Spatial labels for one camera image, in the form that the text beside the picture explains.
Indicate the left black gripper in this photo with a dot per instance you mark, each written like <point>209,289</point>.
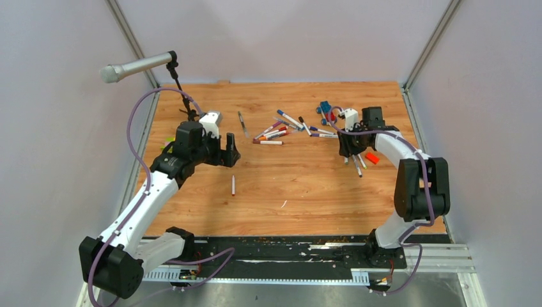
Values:
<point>224,157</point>

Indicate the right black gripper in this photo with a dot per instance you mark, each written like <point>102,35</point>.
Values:
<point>346,149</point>

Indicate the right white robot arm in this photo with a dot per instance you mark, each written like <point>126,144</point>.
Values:
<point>422,190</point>

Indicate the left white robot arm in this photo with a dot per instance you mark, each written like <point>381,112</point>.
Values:
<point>115,261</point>

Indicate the silver grey pen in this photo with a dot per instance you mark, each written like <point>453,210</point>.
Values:
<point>243,125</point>

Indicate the brown capped white marker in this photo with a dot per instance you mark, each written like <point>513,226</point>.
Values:
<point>267,142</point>

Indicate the orange red toy brick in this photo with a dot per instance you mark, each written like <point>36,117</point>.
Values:
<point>372,158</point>

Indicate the orange capped white marker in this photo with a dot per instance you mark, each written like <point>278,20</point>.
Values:
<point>272,135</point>

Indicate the light green white marker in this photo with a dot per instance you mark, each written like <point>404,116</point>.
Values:
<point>362,163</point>

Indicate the blue red toy brick car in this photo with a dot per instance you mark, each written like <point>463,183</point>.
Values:
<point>323,109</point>

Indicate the grey tipped white marker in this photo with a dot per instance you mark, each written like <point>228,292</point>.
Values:
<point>357,166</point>

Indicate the dark blue capped marker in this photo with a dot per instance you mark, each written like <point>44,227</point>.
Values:
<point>321,131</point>

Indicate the green pink toy brick stack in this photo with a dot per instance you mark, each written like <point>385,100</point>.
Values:
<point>168,142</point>

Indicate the red capped white marker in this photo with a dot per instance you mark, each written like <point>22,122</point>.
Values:
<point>286,133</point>

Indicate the grey capped marker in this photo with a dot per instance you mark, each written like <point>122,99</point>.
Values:
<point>286,123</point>

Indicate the black capped white marker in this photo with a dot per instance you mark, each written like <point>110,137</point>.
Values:
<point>306,128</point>

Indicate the blue capped white marker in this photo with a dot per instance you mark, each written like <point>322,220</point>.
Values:
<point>290,119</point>

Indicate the silver microphone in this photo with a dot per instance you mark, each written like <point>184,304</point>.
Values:
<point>116,73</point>

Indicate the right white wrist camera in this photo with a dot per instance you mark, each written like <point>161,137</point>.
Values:
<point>351,118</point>

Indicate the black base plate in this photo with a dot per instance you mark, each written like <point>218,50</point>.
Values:
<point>317,257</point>

